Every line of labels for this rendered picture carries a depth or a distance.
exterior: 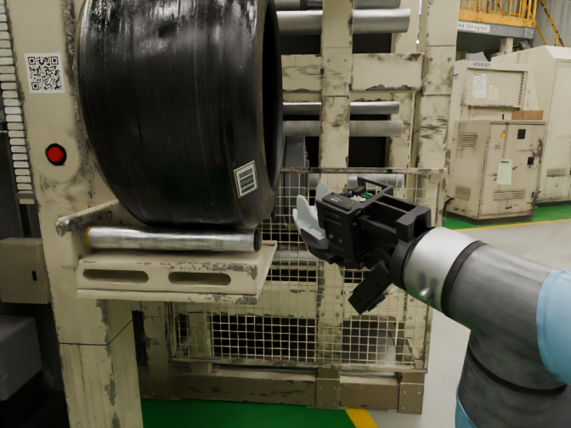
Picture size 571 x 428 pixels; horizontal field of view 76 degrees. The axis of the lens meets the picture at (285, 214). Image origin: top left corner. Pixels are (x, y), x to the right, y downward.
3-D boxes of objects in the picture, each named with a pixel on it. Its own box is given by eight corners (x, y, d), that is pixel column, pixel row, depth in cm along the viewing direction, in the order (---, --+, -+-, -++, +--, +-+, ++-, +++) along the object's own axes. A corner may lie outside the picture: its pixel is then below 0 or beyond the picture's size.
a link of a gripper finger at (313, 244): (318, 216, 50) (366, 239, 43) (319, 227, 50) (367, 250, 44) (291, 232, 47) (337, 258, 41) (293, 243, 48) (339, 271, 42)
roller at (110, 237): (97, 231, 77) (91, 250, 75) (85, 222, 73) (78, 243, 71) (262, 234, 74) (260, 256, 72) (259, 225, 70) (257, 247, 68)
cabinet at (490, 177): (477, 227, 440) (490, 119, 413) (443, 216, 495) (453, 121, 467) (534, 221, 467) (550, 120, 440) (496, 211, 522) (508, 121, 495)
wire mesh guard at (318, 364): (171, 361, 132) (156, 166, 117) (172, 357, 134) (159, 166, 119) (427, 374, 125) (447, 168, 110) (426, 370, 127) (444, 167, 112)
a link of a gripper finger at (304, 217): (289, 181, 51) (335, 199, 44) (296, 216, 54) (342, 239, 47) (271, 190, 50) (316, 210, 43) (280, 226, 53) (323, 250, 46)
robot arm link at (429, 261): (484, 287, 37) (435, 335, 33) (443, 268, 40) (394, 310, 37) (489, 226, 33) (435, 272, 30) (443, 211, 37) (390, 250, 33)
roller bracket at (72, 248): (59, 269, 70) (53, 219, 67) (151, 221, 108) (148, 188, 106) (76, 270, 69) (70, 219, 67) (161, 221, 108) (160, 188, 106)
